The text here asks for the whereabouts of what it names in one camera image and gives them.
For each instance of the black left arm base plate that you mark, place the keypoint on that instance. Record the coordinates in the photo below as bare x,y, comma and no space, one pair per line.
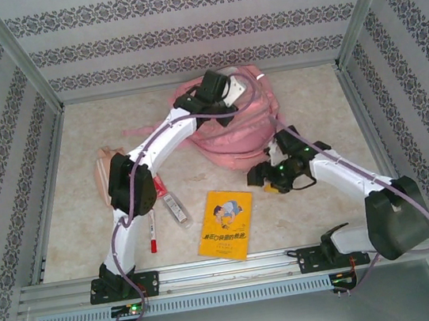
152,283

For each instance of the left controller board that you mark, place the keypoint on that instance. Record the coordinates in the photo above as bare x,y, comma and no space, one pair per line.
127,310

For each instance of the red stationery packet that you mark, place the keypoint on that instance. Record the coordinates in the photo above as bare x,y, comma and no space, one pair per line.
160,186

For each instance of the aluminium side frame beam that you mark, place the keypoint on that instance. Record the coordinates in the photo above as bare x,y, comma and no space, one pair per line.
348,82
49,159

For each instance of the right controller board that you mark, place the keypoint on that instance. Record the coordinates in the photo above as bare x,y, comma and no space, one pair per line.
343,281

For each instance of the red white marker pen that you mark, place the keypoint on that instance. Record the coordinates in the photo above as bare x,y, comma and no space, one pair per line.
153,237

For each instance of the clear plastic refill box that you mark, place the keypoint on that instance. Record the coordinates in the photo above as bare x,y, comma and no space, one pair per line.
177,211

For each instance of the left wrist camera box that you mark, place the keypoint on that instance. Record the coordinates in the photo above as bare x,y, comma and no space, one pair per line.
236,87

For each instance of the yellow picture book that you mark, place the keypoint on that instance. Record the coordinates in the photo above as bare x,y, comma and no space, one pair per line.
224,227

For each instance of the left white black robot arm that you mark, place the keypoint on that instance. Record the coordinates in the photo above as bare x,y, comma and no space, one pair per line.
163,139

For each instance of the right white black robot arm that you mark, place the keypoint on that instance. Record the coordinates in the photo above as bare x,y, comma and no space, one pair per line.
399,222

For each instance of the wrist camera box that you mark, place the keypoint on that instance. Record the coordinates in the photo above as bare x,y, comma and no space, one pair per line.
275,154
236,87

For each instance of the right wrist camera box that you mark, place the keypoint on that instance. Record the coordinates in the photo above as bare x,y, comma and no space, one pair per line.
275,154

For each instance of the pink student backpack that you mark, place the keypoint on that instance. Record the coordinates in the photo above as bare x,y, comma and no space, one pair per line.
236,145

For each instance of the pink striped pencil case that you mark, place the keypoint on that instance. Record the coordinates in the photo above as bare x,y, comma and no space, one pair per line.
101,176

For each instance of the aluminium rear frame beam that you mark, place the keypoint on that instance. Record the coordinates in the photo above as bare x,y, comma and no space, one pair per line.
129,92

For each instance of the aluminium mounting rail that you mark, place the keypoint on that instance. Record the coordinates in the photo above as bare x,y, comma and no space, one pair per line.
230,270

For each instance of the controller board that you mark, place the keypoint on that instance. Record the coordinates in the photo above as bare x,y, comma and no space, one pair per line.
343,281
127,310

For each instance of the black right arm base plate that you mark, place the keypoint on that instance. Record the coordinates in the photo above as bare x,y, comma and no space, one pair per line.
306,261

